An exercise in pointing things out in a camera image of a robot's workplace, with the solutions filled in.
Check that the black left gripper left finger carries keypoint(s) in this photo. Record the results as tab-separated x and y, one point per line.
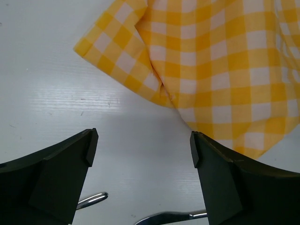
44	187

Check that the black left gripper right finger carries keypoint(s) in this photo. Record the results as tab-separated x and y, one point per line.
238	190

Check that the silver fork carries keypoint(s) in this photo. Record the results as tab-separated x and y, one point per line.
92	200

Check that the silver table knife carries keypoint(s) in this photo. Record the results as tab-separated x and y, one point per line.
168	217

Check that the yellow white checkered cloth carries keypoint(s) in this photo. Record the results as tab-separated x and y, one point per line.
231	68

